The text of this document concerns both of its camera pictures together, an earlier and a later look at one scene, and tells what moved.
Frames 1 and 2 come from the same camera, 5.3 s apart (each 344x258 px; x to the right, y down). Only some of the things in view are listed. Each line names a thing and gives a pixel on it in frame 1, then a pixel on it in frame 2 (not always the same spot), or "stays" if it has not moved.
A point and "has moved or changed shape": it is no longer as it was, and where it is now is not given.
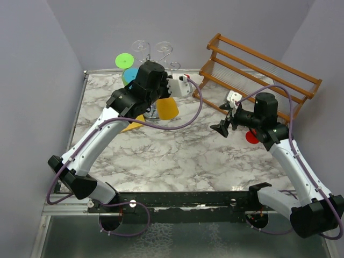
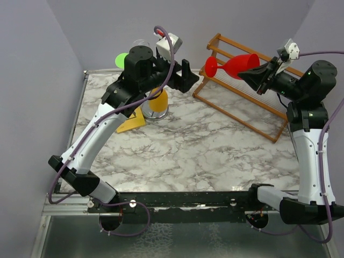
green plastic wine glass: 124,61 stays
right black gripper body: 246,118 → 284,83
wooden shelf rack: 232,69 stays
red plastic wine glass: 251,138 → 234,66
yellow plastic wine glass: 167,108 has moved or changed shape
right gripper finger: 222,127 → 258,77
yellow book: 135,124 stays
